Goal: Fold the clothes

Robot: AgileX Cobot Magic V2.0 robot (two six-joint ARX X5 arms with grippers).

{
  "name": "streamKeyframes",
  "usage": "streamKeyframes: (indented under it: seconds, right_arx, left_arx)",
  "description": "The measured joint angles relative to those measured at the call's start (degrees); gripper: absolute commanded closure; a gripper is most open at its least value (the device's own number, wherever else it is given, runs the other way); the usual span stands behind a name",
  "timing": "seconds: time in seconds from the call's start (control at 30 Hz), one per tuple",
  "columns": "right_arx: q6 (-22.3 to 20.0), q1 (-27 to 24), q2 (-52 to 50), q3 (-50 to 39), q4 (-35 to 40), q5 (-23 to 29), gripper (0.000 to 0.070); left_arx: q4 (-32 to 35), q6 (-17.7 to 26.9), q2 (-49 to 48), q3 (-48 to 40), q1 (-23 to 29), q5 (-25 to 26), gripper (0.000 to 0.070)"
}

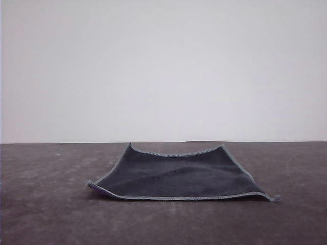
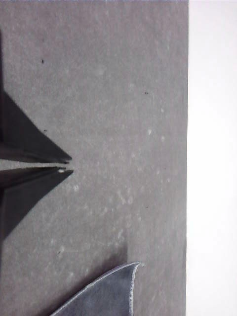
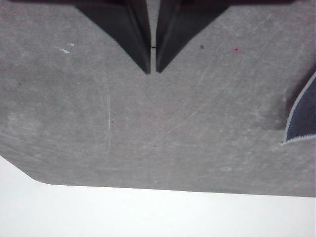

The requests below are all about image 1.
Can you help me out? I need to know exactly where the purple towel with grey hem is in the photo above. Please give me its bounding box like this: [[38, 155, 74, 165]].
[[86, 142, 282, 204]]

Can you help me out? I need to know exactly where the grey table cloth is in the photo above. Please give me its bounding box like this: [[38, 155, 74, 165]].
[[0, 141, 327, 245]]

